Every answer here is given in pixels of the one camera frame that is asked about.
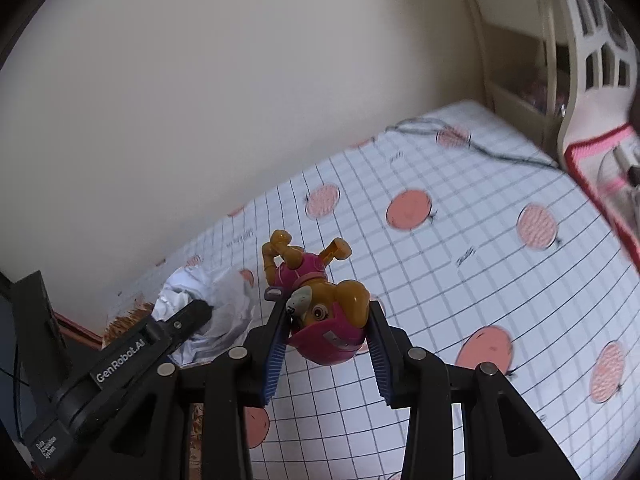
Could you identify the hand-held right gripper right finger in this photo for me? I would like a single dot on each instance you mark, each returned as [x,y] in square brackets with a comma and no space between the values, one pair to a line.
[380,360]

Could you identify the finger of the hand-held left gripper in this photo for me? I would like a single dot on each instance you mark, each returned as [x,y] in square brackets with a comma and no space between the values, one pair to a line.
[190,317]

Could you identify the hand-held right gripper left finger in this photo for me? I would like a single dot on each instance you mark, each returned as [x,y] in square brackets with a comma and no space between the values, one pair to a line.
[277,355]

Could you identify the white paper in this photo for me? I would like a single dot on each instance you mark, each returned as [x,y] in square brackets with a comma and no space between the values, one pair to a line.
[225,305]

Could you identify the pink and tan puppy toy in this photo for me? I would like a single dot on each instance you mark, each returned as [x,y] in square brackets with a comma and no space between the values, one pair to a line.
[320,320]

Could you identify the floral red-rimmed box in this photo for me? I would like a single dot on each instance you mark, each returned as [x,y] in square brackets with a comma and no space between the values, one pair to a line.
[125,330]

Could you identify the desktop with checked fruit cloth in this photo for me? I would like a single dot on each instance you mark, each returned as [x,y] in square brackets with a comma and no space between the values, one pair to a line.
[450,285]

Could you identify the dark red-edged board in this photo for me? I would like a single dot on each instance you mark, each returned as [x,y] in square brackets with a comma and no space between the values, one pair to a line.
[80,330]

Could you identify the black upright panel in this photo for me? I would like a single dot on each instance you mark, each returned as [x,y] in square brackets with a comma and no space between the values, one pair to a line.
[35,325]

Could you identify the cream shelf unit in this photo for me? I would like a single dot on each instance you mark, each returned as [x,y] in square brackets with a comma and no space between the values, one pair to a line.
[515,100]

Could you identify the white plastic chair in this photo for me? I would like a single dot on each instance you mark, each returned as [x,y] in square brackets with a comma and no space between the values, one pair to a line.
[570,85]

